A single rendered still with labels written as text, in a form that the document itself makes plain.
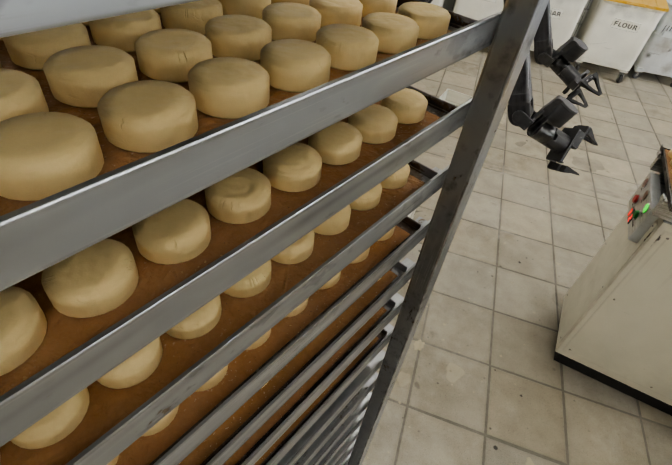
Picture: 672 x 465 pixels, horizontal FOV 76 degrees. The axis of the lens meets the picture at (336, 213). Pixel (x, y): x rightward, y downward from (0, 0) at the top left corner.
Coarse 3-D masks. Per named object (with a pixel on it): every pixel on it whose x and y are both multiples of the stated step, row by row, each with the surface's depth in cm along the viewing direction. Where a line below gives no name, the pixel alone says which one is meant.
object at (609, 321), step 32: (608, 256) 166; (640, 256) 141; (576, 288) 189; (608, 288) 153; (640, 288) 147; (576, 320) 170; (608, 320) 160; (640, 320) 154; (576, 352) 176; (608, 352) 168; (640, 352) 161; (608, 384) 181; (640, 384) 169
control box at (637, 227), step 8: (648, 176) 151; (656, 176) 150; (648, 184) 148; (656, 184) 146; (640, 192) 152; (648, 192) 144; (656, 192) 142; (640, 200) 148; (648, 200) 141; (656, 200) 139; (632, 208) 152; (640, 208) 145; (648, 208) 138; (640, 216) 142; (648, 216) 137; (632, 224) 146; (640, 224) 140; (648, 224) 138; (632, 232) 143; (640, 232) 141; (632, 240) 144
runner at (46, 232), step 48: (432, 48) 34; (480, 48) 41; (336, 96) 27; (384, 96) 32; (192, 144) 20; (240, 144) 23; (288, 144) 26; (96, 192) 18; (144, 192) 19; (192, 192) 22; (0, 240) 16; (48, 240) 17; (96, 240) 19; (0, 288) 17
